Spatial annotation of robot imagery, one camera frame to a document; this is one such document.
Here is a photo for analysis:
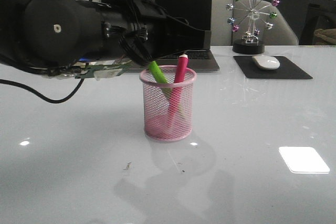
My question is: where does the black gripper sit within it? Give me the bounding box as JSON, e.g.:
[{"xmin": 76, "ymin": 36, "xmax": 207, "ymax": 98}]
[{"xmin": 102, "ymin": 0, "xmax": 211, "ymax": 61}]

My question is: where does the pink marker pen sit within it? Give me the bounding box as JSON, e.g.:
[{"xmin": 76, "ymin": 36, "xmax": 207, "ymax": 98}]
[{"xmin": 167, "ymin": 54, "xmax": 188, "ymax": 132}]

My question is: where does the green marker pen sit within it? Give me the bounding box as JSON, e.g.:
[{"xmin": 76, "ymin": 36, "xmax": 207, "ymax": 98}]
[{"xmin": 148, "ymin": 60, "xmax": 186, "ymax": 121}]

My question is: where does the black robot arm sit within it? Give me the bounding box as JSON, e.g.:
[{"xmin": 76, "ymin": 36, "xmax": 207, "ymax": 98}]
[{"xmin": 1, "ymin": 0, "xmax": 211, "ymax": 76}]

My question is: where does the pink mesh pen holder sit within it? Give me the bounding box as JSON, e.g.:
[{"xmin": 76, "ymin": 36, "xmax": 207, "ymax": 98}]
[{"xmin": 139, "ymin": 65, "xmax": 196, "ymax": 141}]

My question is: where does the grey laptop computer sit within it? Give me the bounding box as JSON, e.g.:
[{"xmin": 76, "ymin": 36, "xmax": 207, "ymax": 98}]
[{"xmin": 155, "ymin": 0, "xmax": 219, "ymax": 72}]

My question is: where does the grey right armchair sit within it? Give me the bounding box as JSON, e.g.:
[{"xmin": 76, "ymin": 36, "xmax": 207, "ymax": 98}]
[{"xmin": 211, "ymin": 0, "xmax": 299, "ymax": 46}]

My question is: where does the ferris wheel desk ornament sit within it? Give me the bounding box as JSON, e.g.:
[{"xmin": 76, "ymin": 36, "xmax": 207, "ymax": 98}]
[{"xmin": 226, "ymin": 0, "xmax": 280, "ymax": 55}]

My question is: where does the white computer mouse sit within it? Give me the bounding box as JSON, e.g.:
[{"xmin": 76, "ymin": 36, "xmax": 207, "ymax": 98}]
[{"xmin": 252, "ymin": 55, "xmax": 280, "ymax": 70}]

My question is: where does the green circuit board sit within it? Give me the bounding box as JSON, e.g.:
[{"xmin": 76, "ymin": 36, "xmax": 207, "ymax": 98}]
[{"xmin": 75, "ymin": 61, "xmax": 131, "ymax": 80}]

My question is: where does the black mouse pad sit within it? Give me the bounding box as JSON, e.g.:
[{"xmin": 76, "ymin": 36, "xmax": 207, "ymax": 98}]
[{"xmin": 233, "ymin": 56, "xmax": 313, "ymax": 80}]

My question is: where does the black cable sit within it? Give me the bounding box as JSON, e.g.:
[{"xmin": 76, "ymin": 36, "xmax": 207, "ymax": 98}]
[{"xmin": 0, "ymin": 77, "xmax": 86, "ymax": 104}]

